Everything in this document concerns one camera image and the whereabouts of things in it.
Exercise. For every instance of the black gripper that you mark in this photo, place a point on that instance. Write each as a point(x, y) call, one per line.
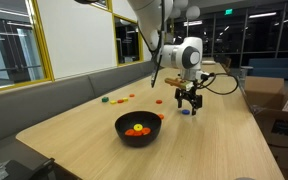
point(189, 96)

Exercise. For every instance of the blue disc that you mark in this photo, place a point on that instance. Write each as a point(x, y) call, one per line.
point(185, 112)

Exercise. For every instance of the orange disc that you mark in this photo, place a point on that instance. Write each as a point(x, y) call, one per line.
point(120, 101)
point(146, 131)
point(129, 132)
point(131, 95)
point(161, 116)
point(159, 101)
point(137, 134)

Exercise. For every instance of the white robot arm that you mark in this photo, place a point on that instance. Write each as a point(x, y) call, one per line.
point(150, 13)

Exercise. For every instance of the black bowl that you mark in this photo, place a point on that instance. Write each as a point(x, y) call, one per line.
point(137, 141)

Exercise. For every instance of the wide wooden table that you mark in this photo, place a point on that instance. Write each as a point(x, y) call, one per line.
point(215, 70)

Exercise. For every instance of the white plate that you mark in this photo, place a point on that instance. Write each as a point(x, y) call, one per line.
point(208, 62)

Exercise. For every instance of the yellow disc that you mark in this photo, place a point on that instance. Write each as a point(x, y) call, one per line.
point(135, 126)

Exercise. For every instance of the wooden chair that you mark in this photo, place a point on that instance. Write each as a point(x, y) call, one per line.
point(226, 63)

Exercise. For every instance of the yellow block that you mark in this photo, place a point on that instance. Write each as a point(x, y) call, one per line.
point(113, 102)
point(125, 99)

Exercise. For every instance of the plain cardboard box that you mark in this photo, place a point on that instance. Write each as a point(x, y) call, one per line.
point(264, 91)

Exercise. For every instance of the green block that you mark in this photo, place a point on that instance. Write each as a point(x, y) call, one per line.
point(105, 99)

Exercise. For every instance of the ceiling light tube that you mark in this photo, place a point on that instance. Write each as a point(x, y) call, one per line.
point(262, 15)
point(193, 23)

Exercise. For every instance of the white round pendant lamp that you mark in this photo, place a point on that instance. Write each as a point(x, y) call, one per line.
point(175, 13)
point(181, 3)
point(193, 12)

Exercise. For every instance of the short blue sofa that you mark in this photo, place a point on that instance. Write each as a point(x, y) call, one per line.
point(274, 68)

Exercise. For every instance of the open printed cardboard box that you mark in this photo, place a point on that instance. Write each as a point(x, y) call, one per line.
point(277, 146)

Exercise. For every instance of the large green exit sign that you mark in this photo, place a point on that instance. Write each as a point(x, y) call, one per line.
point(228, 12)

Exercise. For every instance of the grey upholstered bench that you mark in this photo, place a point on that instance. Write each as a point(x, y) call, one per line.
point(34, 106)

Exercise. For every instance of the wrist camera on wooden mount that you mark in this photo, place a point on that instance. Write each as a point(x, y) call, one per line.
point(177, 82)

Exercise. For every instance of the large yellow window frame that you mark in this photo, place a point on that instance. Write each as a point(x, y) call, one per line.
point(45, 50)

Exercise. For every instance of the black camera equipment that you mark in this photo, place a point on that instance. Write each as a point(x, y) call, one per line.
point(17, 171)

